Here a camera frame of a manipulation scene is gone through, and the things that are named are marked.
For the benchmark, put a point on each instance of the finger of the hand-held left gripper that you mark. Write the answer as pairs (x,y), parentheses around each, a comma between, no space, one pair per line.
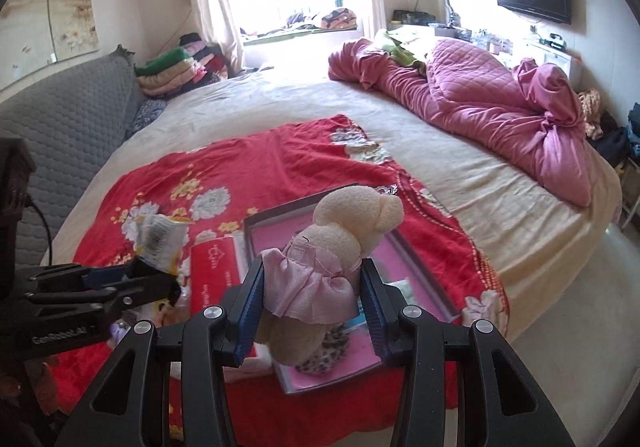
(135,298)
(100,277)

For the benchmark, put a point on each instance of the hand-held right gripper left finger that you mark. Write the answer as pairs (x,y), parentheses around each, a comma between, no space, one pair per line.
(248,312)

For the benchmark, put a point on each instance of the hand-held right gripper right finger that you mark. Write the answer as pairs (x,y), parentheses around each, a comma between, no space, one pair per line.
(373,309)

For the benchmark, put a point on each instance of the shallow pink box dark rim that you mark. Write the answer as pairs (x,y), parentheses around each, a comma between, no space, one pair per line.
(397,267)

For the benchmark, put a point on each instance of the yellow and white plastic packet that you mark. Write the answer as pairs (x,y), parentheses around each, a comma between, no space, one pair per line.
(160,242)

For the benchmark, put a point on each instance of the cream teddy bear pink dress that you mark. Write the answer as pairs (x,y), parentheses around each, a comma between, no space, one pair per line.
(345,212)

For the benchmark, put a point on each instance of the leopard print soft toy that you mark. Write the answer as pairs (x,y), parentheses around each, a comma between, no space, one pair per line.
(325,352)

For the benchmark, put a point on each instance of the red and white carton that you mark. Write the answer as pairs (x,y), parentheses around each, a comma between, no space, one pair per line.
(215,272)

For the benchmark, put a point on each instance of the bed with beige sheet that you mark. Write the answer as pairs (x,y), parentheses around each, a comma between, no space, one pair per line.
(450,187)

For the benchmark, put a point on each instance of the red floral blanket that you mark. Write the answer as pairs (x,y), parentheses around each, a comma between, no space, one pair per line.
(280,162)

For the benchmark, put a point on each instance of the grey quilted headboard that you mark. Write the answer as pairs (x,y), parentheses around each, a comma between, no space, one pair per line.
(65,117)

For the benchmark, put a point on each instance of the blue patterned pillow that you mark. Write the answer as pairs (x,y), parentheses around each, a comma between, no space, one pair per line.
(147,114)

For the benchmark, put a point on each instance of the pile of folded clothes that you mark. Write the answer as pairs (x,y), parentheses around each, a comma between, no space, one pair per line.
(170,72)

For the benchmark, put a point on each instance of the pink quilted duvet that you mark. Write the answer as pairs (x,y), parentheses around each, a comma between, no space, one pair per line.
(475,97)

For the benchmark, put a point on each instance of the green cloth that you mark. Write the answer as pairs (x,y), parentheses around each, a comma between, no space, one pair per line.
(400,52)

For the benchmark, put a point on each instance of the white desk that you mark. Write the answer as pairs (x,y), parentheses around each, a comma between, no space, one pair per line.
(415,30)

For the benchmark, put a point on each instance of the orange patterned folded blanket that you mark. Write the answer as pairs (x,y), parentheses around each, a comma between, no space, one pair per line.
(340,18)

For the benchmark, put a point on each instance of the yellow floral cloth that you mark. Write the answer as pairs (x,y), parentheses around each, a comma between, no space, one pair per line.
(591,112)

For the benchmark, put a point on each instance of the black box on desk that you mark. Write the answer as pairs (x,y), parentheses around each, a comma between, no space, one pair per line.
(412,17)

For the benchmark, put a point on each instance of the white side cabinet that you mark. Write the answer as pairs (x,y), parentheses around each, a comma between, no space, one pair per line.
(555,62)

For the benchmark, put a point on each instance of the floral wall painting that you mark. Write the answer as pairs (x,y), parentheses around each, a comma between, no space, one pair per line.
(65,12)

